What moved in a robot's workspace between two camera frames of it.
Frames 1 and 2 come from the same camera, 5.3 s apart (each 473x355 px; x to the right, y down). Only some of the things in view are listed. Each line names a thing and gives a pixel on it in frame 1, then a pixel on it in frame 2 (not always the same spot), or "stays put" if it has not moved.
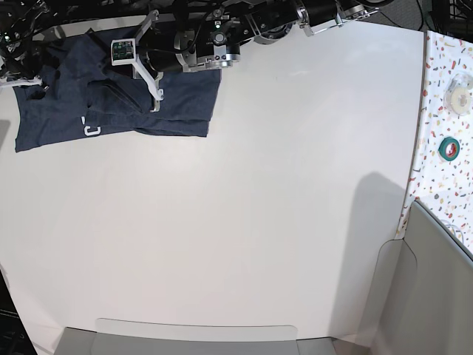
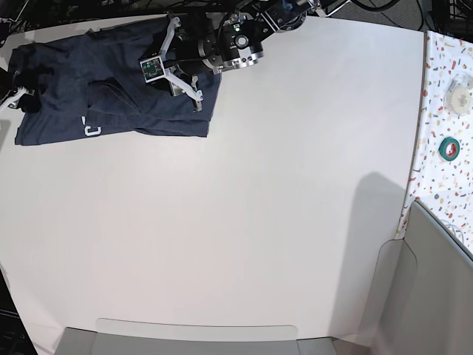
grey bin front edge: (127, 336) stays put
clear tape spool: (457, 93) stays put
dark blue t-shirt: (81, 94) stays put
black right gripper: (157, 46) to (185, 49)
